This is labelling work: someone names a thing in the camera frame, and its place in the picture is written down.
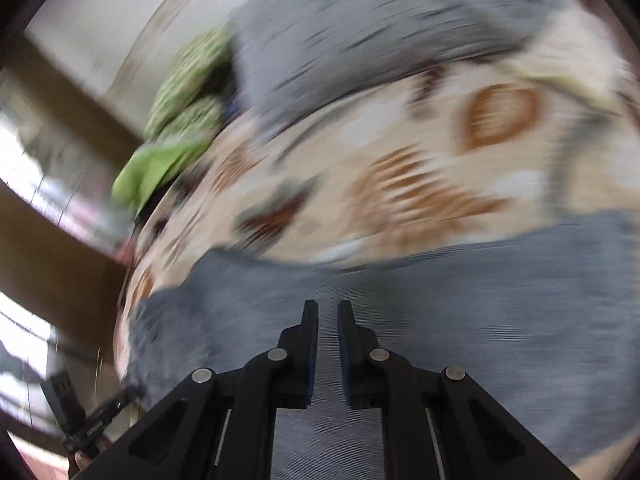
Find leaf printed blanket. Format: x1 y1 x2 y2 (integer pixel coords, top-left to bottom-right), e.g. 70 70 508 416
112 25 640 376

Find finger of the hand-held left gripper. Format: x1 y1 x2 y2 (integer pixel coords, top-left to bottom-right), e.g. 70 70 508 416
40 370 138 456

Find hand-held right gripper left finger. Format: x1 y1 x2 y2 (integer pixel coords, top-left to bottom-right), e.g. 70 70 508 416
112 300 321 480

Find green patterned white quilt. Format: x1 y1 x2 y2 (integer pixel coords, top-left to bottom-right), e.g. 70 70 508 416
142 27 236 141

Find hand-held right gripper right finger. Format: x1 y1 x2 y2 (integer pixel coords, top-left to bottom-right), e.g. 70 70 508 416
336 300 581 480

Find grey denim jeans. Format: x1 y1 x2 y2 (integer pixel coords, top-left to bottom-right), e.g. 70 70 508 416
122 210 633 480

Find lime green cloth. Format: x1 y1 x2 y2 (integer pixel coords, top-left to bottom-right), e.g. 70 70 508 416
111 140 211 216

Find grey pillow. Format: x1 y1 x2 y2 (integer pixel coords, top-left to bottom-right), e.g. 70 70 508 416
227 0 576 131

